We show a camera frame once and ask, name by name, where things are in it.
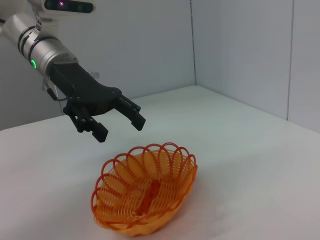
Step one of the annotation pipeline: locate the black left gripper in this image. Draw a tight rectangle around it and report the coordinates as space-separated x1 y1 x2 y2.
49 62 147 144

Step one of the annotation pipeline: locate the orange wire oval basket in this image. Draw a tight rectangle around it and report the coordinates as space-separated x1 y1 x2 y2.
90 141 198 238

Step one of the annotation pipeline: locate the white robot head sensor bar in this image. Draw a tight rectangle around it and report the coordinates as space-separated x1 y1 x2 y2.
26 0 96 15

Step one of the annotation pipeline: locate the thin black left gripper cable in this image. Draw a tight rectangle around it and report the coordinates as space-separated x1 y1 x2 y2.
46 84 70 102

